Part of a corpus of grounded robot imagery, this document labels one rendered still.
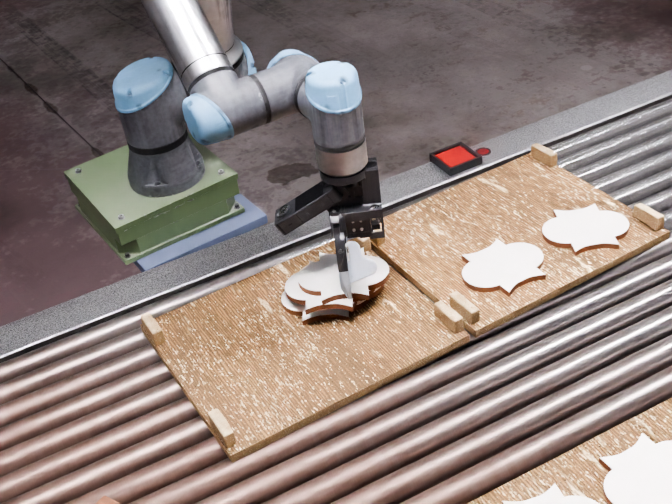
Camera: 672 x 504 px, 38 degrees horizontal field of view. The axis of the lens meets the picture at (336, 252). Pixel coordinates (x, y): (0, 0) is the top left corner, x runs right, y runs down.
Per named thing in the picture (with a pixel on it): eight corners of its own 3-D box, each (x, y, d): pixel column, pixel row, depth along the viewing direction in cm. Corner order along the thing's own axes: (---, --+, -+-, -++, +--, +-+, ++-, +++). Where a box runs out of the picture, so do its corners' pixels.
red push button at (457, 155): (434, 160, 193) (434, 154, 193) (460, 151, 195) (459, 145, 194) (451, 173, 189) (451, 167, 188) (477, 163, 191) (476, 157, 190)
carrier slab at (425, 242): (356, 236, 175) (355, 229, 174) (533, 157, 189) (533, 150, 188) (475, 338, 149) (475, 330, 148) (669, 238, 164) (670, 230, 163)
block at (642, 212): (631, 216, 167) (632, 204, 166) (639, 212, 168) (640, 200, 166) (657, 232, 163) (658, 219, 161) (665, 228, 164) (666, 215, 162)
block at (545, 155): (530, 156, 187) (530, 144, 185) (537, 153, 187) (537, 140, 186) (550, 168, 182) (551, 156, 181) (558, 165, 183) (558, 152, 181)
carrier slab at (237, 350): (141, 331, 160) (139, 324, 159) (352, 238, 174) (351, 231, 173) (232, 463, 134) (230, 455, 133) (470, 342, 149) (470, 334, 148)
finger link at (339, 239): (348, 272, 145) (341, 215, 144) (338, 274, 145) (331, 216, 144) (348, 267, 150) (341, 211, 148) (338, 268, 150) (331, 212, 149)
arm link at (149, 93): (116, 130, 188) (98, 68, 179) (180, 107, 192) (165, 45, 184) (137, 156, 179) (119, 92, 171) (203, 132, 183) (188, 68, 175)
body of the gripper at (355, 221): (385, 242, 147) (379, 175, 140) (329, 249, 147) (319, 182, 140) (381, 214, 153) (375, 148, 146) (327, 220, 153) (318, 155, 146)
